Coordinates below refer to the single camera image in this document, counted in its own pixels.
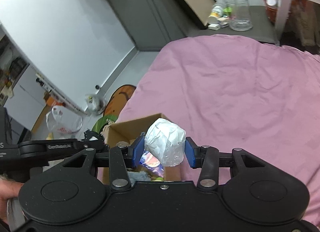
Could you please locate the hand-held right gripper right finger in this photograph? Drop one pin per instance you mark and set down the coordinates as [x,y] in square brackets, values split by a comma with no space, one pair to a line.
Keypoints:
[190,152]

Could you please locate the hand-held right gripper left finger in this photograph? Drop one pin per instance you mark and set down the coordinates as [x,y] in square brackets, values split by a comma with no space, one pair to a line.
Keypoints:
[138,150]

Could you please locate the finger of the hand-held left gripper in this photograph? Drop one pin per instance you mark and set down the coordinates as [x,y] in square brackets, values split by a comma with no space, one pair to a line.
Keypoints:
[57,148]

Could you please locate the blue card packet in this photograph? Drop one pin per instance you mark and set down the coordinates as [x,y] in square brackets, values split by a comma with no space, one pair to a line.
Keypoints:
[151,162]

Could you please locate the grey-blue plush toy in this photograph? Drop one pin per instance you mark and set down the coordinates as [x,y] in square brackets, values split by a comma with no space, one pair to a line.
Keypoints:
[137,175]

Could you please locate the brown cardboard box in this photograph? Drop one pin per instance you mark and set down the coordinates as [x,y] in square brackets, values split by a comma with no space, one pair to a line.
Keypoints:
[120,132]

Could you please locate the burger plush toy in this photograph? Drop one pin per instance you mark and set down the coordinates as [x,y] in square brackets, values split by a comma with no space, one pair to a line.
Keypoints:
[157,179]

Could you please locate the black and white plush toy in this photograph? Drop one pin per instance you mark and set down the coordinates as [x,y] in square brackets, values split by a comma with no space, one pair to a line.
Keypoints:
[89,134]

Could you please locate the person's left hand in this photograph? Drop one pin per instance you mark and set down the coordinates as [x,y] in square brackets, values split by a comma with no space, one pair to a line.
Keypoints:
[7,192]

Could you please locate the white plastic shopping bag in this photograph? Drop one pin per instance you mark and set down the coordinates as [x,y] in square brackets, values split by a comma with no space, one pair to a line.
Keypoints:
[62,124]

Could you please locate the green cartoon floor mat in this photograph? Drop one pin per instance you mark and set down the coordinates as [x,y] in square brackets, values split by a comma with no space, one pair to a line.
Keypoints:
[102,124]

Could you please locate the orange cardboard box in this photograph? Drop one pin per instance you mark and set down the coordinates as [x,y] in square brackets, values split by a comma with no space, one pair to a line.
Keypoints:
[51,100]

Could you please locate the white slim storage rack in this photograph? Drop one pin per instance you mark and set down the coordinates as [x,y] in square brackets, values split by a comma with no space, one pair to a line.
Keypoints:
[62,98]

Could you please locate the orange cartoon floor mat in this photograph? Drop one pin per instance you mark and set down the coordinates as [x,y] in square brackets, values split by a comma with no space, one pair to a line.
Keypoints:
[120,97]

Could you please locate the clear plastic trash bag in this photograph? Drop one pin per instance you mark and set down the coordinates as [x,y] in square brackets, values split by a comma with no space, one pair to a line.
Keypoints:
[93,103]

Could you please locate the white cabinet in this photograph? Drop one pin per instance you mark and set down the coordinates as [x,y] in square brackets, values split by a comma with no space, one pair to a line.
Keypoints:
[27,89]

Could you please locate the pink bed sheet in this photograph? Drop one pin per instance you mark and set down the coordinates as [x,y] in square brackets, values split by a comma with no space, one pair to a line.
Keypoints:
[225,84]

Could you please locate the white charger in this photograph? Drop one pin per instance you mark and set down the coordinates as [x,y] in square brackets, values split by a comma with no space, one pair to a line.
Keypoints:
[213,26]

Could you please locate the small white bottle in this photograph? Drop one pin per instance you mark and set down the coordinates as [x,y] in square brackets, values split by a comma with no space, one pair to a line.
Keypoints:
[223,21]

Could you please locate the white jar yellow label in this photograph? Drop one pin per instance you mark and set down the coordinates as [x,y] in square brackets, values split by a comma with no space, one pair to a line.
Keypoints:
[215,14]

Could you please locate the grey door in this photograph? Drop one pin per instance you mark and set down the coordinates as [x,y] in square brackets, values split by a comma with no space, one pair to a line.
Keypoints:
[140,9]

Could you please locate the grey bed platform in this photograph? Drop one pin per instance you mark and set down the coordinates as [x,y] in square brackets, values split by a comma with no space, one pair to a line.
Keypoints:
[262,26]

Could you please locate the green-capped small bottle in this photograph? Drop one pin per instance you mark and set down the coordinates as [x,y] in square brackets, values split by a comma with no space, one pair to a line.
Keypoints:
[228,10]

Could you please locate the large clear water jug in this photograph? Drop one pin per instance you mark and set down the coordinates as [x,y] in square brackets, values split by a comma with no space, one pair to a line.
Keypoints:
[237,9]

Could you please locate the red basket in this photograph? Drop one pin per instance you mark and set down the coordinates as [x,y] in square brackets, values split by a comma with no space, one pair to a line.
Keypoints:
[271,13]

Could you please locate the white-lidded jar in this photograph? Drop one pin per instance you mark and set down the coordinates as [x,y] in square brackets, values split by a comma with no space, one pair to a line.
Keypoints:
[271,1]

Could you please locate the white desk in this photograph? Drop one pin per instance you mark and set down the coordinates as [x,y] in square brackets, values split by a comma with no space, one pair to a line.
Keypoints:
[285,4]

